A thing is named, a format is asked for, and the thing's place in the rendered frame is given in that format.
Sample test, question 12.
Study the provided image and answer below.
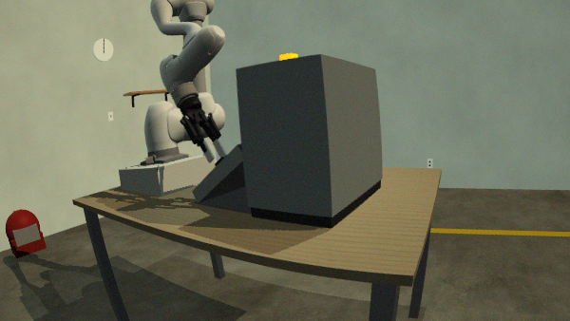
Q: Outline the dark grey cabinet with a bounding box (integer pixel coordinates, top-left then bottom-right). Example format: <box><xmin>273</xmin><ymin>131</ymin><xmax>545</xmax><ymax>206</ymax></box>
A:
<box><xmin>192</xmin><ymin>53</ymin><xmax>383</xmax><ymax>228</ymax></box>

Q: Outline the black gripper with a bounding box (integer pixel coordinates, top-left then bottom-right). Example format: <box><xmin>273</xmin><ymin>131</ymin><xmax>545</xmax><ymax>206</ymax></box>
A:
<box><xmin>180</xmin><ymin>96</ymin><xmax>227</xmax><ymax>162</ymax></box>

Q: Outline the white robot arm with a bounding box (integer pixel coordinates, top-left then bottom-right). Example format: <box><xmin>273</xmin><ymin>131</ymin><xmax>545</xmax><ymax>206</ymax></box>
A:
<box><xmin>141</xmin><ymin>0</ymin><xmax>225</xmax><ymax>165</ymax></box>

